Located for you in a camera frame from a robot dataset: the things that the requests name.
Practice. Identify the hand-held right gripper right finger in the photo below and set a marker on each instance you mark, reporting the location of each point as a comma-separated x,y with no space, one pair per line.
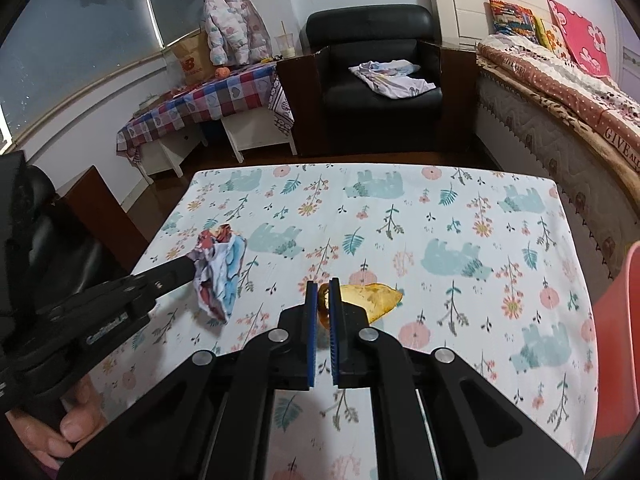
334,340

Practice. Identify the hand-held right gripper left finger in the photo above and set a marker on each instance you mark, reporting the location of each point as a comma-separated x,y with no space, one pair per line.
312,340

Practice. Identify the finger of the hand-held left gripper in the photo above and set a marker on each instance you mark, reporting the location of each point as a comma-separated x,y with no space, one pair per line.
150,280

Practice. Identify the amber plastic wrapper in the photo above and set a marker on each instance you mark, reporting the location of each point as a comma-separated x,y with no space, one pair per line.
370,300

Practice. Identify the colourful wrapper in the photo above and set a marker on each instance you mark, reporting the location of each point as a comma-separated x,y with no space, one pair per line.
222,270

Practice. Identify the pink plastic bucket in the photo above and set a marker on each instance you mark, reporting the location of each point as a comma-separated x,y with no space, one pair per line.
620,340

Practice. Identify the person's left hand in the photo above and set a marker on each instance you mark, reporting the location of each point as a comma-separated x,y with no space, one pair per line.
82,425

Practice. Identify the dark wooden chair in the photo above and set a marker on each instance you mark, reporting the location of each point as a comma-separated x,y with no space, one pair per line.
100,210

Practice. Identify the white side table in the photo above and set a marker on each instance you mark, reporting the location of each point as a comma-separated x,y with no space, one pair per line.
170,152

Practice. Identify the floral bear tablecloth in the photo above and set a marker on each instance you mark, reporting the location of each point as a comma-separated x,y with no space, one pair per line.
400,220

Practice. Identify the checkered cloth side table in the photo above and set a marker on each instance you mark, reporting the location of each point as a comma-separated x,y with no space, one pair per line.
200,105

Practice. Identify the red patterned white cloth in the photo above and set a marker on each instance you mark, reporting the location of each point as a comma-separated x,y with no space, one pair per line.
281,110

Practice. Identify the orange fruit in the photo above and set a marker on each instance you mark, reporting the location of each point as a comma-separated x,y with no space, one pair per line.
222,73

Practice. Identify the brown paper bag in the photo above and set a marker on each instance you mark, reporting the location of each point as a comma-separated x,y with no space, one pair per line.
192,62

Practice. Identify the dark window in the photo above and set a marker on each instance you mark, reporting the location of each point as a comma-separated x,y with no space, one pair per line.
75,35

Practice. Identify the white printed cloth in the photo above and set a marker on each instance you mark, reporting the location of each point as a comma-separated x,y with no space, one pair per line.
390,80

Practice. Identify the pastel puffer jacket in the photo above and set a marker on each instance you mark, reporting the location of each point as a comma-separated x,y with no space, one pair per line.
230,25

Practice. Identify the plastic cup with straw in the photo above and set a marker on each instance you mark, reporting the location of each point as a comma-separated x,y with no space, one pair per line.
285,47

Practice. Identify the bed with patterned bedding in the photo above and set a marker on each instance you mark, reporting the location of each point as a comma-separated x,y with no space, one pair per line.
540,160

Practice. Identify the black leather armchair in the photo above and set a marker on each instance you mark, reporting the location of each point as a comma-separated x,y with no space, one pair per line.
370,30

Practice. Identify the dotted patchwork duvet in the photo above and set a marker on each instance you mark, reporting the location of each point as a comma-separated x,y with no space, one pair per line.
550,75

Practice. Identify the white bed headboard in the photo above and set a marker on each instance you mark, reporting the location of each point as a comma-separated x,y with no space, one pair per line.
465,5

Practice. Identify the colourful patterned pillow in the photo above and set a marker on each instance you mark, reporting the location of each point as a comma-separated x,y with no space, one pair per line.
512,17

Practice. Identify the yellow flower pillow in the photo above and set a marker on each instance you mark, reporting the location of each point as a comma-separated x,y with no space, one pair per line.
552,37

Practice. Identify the pink flower pillow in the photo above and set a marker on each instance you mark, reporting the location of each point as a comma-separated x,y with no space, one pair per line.
580,35

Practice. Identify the lilac wardrobe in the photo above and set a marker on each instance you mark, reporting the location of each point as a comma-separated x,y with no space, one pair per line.
629,50

